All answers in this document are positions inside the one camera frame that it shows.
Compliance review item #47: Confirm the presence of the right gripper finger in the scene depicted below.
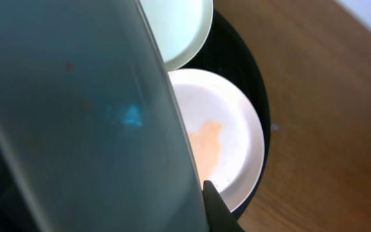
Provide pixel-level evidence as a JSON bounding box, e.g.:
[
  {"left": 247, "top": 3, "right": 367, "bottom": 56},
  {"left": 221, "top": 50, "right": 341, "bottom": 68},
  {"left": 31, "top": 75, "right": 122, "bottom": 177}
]
[{"left": 202, "top": 180, "right": 244, "bottom": 232}]

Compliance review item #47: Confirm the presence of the pinkish white plate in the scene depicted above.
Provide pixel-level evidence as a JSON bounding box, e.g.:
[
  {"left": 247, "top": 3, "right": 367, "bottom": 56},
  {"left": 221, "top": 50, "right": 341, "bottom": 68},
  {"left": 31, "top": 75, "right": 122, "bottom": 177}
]
[{"left": 169, "top": 68, "right": 265, "bottom": 213}]

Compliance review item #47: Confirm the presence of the light grey plate bottom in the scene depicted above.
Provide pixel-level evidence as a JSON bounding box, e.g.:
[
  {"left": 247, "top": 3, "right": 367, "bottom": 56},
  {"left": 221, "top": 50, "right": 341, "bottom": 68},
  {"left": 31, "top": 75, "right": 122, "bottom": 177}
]
[{"left": 0, "top": 1, "right": 209, "bottom": 231}]

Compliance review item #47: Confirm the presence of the round black serving tray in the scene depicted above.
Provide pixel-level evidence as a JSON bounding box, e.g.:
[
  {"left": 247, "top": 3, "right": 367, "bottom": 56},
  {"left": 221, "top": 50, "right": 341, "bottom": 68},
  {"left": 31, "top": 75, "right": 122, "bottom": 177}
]
[{"left": 0, "top": 9, "right": 272, "bottom": 232}]

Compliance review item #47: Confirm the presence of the white plate top left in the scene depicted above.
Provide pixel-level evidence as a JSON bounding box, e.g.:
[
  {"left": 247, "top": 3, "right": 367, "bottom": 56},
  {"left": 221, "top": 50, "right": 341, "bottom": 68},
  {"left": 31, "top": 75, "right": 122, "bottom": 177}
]
[{"left": 140, "top": 0, "right": 214, "bottom": 72}]

